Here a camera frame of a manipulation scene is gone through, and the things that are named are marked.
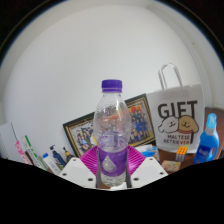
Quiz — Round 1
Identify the green white shuttlecock tube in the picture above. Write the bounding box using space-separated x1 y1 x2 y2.
21 134 48 171

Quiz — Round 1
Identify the white paper gift bag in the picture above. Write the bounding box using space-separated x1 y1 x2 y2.
146 62 205 154

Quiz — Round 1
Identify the white bottle with blue cap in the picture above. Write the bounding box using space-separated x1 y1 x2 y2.
42 152 62 176

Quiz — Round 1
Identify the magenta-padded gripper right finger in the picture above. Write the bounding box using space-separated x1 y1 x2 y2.
124 144 168 189

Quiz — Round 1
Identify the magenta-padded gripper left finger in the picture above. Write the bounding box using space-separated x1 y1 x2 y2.
58 144 100 189

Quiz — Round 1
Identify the amber pump bottle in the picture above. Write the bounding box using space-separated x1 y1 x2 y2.
62 146 76 164

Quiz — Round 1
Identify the blue detergent bottle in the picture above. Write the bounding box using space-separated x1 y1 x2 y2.
193 112 221 165

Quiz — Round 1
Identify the blue tissue pack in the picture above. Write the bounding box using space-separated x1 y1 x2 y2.
134 143 160 163

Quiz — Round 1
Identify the colourful puzzle cube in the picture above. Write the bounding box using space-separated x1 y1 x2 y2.
175 145 189 163

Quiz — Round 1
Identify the small card pack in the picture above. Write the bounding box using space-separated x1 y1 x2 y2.
160 159 182 174

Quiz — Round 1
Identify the clear purple-capped water bottle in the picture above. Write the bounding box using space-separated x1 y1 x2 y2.
92 78 132 188

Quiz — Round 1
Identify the framed group photo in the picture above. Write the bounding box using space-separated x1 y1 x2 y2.
62 93 157 158

